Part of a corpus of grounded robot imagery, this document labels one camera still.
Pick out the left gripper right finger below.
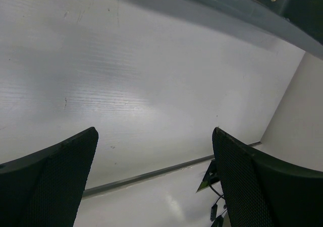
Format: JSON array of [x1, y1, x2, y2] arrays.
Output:
[[212, 127, 322, 226]]

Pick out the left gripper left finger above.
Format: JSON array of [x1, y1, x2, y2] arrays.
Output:
[[1, 127, 98, 226]]

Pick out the grey plastic bin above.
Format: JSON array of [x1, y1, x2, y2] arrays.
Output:
[[166, 0, 323, 61]]

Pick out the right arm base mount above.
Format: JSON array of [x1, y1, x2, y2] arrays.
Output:
[[197, 160, 227, 227]]

